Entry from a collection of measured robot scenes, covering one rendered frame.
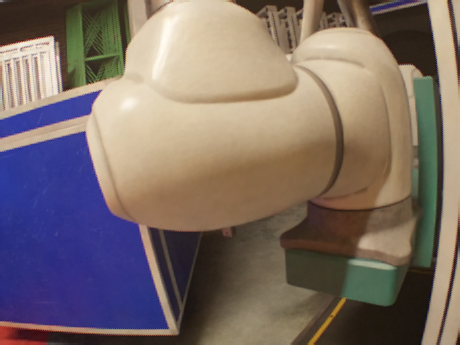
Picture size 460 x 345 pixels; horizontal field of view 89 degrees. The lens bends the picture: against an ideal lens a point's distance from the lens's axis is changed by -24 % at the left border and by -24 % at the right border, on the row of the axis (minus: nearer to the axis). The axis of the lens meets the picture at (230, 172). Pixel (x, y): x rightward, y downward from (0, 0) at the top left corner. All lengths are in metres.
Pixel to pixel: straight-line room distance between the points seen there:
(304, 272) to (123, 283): 0.78
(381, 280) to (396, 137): 0.16
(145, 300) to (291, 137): 0.93
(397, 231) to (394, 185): 0.06
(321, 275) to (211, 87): 0.27
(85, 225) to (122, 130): 0.83
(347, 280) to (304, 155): 0.19
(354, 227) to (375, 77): 0.17
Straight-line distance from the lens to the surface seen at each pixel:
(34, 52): 3.38
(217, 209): 0.24
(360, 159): 0.31
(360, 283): 0.38
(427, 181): 0.47
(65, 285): 1.21
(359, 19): 1.04
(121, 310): 1.16
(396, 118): 0.35
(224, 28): 0.25
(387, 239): 0.37
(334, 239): 0.38
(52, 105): 1.03
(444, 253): 0.52
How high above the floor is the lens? 0.90
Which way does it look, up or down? 11 degrees down
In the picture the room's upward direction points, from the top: 8 degrees counter-clockwise
